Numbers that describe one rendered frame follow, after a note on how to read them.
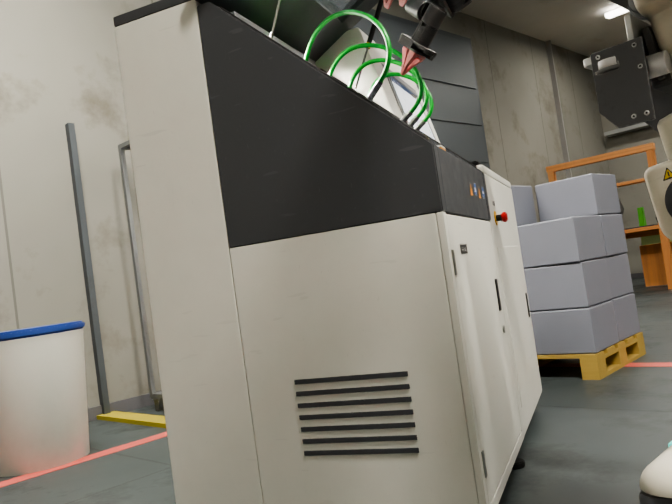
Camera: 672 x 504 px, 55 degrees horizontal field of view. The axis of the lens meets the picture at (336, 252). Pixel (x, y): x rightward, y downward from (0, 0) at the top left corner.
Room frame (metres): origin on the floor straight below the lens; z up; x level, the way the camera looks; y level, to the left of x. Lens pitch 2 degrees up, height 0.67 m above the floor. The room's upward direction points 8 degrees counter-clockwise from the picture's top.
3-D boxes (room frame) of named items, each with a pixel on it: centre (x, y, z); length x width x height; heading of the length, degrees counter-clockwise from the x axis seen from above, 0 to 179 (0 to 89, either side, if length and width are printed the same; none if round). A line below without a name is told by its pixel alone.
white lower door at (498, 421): (1.79, -0.38, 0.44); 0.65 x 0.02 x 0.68; 158
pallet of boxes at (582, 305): (3.77, -1.04, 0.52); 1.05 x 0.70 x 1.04; 47
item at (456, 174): (1.80, -0.37, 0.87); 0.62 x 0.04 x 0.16; 158
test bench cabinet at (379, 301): (1.90, -0.12, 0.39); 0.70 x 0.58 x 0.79; 158
